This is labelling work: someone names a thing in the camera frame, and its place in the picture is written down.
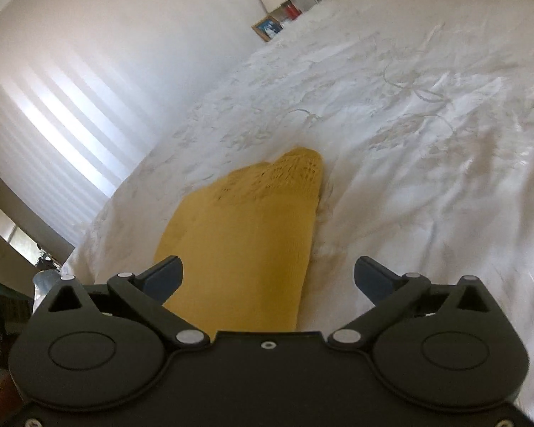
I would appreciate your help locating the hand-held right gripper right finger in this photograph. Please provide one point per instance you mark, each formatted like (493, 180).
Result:
(371, 275)

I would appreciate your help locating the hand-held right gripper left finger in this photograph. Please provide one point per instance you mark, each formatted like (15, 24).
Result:
(169, 275)

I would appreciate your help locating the yellow knitted garment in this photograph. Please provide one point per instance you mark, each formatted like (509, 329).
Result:
(249, 231)

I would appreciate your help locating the white window blinds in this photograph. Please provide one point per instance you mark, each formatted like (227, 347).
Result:
(58, 142)

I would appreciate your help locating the white embroidered bedspread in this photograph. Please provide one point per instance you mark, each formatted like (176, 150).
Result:
(405, 120)

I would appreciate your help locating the red candle jar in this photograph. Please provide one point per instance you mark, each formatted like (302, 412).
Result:
(290, 10)

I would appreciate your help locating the wall mirror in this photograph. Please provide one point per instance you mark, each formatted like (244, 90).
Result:
(18, 235)

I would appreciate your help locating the wooden picture frame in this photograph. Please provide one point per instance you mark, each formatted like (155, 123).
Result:
(267, 29)

